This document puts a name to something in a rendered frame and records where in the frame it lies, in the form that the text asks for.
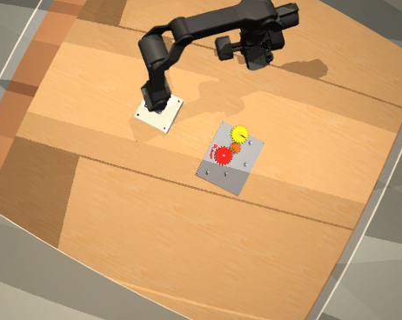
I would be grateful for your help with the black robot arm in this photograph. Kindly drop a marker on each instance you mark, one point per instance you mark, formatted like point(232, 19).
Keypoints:
point(252, 17)

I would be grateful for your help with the orange gear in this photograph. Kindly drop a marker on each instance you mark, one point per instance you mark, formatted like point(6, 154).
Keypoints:
point(235, 147)

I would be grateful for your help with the red gear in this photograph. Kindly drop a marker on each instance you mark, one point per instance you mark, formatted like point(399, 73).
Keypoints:
point(220, 153)

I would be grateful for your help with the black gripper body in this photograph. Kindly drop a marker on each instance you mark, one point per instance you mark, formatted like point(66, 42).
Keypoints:
point(225, 48)

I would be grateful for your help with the yellow gear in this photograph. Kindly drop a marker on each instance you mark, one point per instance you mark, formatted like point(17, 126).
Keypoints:
point(235, 134)

